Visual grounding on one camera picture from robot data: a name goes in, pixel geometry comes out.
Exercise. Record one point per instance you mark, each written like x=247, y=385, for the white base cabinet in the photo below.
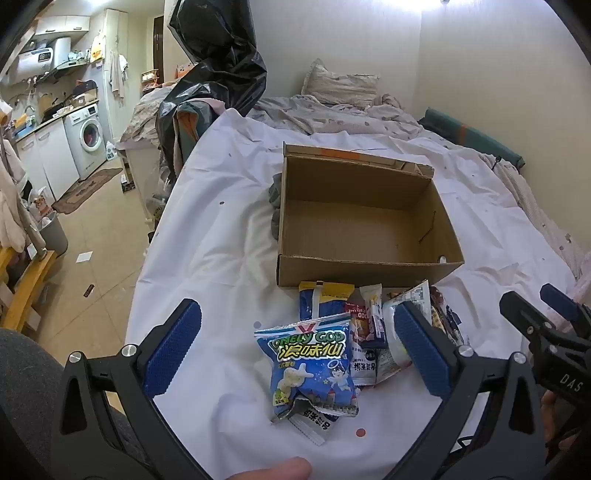
x=51, y=157

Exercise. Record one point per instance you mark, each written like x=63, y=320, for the green rolled mat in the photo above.
x=466, y=134

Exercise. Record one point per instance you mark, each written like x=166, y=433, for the brown floor rug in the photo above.
x=87, y=189

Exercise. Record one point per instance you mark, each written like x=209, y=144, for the grey waste bin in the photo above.
x=53, y=235

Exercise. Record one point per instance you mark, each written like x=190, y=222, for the white black-print snack packet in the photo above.
x=367, y=367
x=316, y=424

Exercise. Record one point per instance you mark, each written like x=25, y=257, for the white washing machine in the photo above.
x=87, y=138

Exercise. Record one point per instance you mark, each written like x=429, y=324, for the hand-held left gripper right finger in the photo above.
x=420, y=350

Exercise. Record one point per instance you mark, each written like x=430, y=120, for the beige checkered pillow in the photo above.
x=339, y=83

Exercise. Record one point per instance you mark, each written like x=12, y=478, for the small red cake packet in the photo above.
x=364, y=323

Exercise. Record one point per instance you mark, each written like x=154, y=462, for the light blue puffed snack bag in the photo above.
x=309, y=364

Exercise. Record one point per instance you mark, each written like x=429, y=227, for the floral cloth pile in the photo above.
x=147, y=113

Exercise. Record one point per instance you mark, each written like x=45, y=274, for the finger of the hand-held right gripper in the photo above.
x=526, y=318
x=565, y=304

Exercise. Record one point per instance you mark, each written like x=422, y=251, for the white detergent bottle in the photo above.
x=110, y=152

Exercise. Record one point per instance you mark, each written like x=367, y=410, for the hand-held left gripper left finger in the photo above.
x=173, y=350

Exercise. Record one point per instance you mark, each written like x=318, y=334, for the person's right hand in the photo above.
x=554, y=424

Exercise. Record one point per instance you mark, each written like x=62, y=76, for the white hanging towel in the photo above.
x=117, y=74

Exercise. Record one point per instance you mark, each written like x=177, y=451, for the brown cardboard box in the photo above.
x=360, y=221

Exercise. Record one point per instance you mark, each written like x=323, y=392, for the white paper sheet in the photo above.
x=85, y=257

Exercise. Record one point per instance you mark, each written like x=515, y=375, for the dark brown snack packet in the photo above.
x=445, y=314

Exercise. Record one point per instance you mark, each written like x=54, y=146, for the black plastic bag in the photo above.
x=221, y=60

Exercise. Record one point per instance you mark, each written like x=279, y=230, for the white water heater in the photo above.
x=41, y=60

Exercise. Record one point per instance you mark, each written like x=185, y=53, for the person's left hand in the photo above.
x=272, y=470

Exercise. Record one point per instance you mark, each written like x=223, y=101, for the beige hanging clothing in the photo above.
x=11, y=207

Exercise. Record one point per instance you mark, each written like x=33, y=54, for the person's grey trouser leg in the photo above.
x=27, y=378

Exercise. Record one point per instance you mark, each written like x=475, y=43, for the yellow wooden stool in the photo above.
x=27, y=286

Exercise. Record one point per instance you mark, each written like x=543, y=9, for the floral grey duvet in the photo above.
x=323, y=117

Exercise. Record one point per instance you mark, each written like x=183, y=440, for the white red-edged cracker packet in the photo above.
x=397, y=355

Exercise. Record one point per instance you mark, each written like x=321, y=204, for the white wall cabinet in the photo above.
x=62, y=25

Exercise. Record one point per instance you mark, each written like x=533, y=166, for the dark blue yellow snack bag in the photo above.
x=318, y=300

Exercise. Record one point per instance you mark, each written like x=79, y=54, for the small dark floor object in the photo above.
x=88, y=290

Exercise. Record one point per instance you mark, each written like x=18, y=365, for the pink cloth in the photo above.
x=385, y=100

